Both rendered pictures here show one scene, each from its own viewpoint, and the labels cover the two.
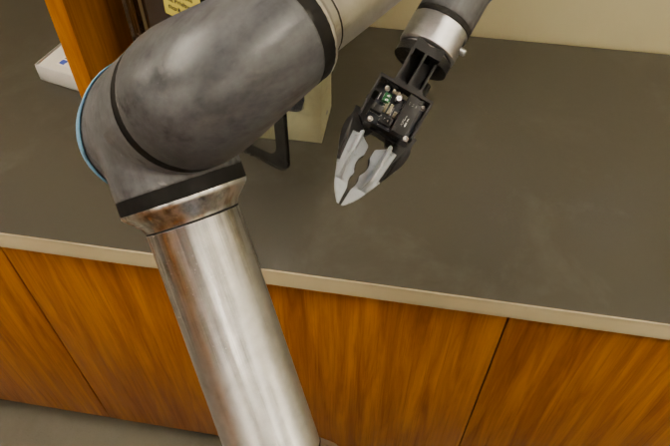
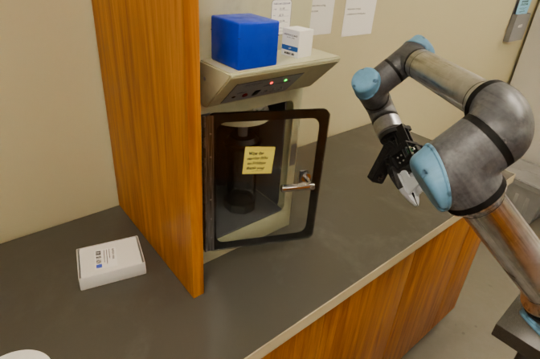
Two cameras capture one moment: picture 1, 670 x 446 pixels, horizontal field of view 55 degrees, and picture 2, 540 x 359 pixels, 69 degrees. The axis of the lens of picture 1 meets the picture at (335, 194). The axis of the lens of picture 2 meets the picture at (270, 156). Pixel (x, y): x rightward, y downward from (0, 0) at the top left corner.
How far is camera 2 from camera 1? 0.92 m
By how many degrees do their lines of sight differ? 44
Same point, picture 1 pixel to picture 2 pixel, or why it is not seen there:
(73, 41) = (199, 215)
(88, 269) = not seen: outside the picture
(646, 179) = not seen: hidden behind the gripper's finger
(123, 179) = (490, 185)
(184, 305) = (519, 231)
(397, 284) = (395, 254)
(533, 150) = (355, 182)
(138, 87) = (518, 127)
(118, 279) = not seen: outside the picture
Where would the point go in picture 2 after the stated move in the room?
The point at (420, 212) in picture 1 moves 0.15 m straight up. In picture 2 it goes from (360, 224) to (369, 185)
